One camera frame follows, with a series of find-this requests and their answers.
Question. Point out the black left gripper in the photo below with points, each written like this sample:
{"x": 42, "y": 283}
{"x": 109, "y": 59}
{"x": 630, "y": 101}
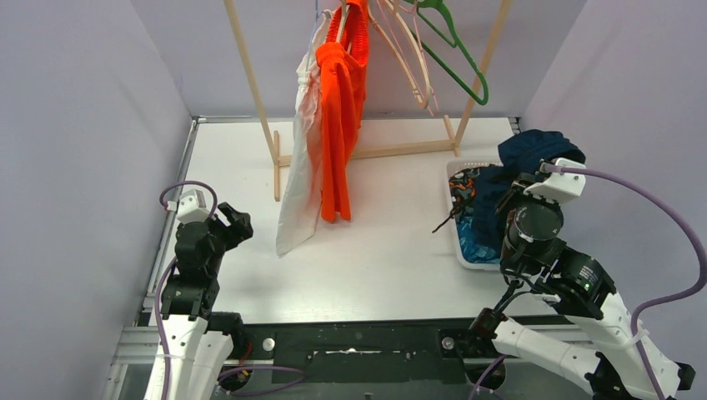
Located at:
{"x": 222, "y": 229}

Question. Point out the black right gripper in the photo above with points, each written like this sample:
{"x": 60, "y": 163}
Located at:
{"x": 521, "y": 182}

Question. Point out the navy blue shorts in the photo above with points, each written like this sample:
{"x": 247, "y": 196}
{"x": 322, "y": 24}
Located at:
{"x": 521, "y": 153}

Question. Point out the camouflage orange grey shorts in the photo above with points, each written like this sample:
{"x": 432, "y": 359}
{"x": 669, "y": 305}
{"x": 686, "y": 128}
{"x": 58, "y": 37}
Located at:
{"x": 463, "y": 191}

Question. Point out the clear plastic basket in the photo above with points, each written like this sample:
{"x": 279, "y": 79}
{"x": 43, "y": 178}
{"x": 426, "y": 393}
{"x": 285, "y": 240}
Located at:
{"x": 451, "y": 168}

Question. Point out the blue patterned shorts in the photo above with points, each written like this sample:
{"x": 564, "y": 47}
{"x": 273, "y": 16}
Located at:
{"x": 471, "y": 249}

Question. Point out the pink hanger of blue shorts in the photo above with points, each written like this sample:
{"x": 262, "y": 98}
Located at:
{"x": 404, "y": 40}

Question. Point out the green hanger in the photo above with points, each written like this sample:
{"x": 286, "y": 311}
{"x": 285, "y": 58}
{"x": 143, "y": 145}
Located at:
{"x": 458, "y": 50}

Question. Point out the wooden hanger of orange shorts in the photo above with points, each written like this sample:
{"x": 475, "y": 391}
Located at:
{"x": 342, "y": 27}

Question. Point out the wooden hanger of navy shorts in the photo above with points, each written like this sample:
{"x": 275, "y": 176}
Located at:
{"x": 376, "y": 18}

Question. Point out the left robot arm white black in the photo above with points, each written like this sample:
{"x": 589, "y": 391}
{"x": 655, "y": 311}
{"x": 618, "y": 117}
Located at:
{"x": 194, "y": 341}

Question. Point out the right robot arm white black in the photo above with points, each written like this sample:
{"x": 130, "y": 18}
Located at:
{"x": 622, "y": 362}

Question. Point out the white shorts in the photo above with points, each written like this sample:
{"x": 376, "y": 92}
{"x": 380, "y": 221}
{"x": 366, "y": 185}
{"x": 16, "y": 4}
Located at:
{"x": 302, "y": 198}

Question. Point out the lilac hanger of white shorts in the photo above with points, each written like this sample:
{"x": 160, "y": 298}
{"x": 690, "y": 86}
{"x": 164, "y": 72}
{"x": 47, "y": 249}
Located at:
{"x": 318, "y": 12}

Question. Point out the wooden clothes rack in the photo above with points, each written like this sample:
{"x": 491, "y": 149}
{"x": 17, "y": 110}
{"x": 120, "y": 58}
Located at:
{"x": 452, "y": 143}

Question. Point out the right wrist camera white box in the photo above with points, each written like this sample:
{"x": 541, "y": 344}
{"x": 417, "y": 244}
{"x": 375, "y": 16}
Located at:
{"x": 558, "y": 185}

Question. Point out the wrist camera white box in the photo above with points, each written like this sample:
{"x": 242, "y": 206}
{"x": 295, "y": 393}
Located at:
{"x": 192, "y": 207}
{"x": 558, "y": 185}

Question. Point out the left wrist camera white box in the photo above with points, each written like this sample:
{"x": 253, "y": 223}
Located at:
{"x": 192, "y": 207}

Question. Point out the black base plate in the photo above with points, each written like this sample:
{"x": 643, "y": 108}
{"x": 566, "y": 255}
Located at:
{"x": 363, "y": 352}

